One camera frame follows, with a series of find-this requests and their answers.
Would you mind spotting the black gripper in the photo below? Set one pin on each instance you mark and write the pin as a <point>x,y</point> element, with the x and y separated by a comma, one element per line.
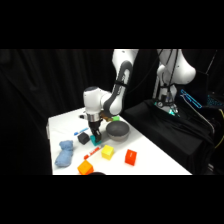
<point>93,126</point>

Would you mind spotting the teal blue cube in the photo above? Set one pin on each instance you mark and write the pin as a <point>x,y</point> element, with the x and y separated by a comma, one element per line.
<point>96,140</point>

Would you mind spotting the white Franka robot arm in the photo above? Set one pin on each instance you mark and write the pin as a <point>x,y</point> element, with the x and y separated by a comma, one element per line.
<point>115,96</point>

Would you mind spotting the black cube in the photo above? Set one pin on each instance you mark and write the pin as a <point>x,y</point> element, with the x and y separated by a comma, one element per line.
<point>83,138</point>

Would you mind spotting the yellow cube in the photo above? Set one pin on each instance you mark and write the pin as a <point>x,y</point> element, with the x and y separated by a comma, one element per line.
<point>107,152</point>

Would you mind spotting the grey metal bowl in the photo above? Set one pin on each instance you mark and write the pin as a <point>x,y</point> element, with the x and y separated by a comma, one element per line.
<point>117,129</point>

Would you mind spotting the small green cube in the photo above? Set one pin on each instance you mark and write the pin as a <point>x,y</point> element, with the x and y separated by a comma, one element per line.
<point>116,118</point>

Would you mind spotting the orange cube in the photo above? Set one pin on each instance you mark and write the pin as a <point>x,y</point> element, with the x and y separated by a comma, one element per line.
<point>85,167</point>

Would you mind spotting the black bowl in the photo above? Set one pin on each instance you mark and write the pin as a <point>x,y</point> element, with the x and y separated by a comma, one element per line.
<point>96,173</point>

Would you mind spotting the red cube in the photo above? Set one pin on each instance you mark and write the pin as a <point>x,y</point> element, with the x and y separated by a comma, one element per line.
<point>130,157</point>

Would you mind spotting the blue marker pen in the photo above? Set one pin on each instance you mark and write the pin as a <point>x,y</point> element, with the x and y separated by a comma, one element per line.
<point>81,131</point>

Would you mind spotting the red marker pen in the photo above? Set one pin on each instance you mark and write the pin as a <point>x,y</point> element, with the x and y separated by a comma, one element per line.
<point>91,153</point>

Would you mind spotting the blue cloth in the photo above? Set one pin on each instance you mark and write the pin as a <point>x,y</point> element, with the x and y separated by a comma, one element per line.
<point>64,154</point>

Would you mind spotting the black covered robot stand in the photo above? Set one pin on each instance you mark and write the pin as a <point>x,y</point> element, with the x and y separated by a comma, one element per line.
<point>166,133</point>

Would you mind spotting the small green light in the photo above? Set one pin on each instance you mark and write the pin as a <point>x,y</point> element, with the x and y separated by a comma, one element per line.
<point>172,112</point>

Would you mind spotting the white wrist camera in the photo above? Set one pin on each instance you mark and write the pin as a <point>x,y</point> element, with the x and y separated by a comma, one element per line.
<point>81,116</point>

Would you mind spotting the blue lit frame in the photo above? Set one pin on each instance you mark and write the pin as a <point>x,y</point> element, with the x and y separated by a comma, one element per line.
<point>191,98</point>

